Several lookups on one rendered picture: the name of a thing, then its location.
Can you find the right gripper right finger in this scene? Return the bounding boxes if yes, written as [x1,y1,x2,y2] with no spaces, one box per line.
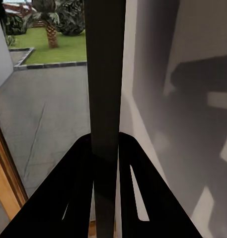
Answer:
[119,131,203,238]

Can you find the poster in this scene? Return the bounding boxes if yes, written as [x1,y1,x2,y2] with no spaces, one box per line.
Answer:
[83,0,126,238]

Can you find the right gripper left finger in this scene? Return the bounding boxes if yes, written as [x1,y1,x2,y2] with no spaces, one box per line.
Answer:
[0,133,94,238]

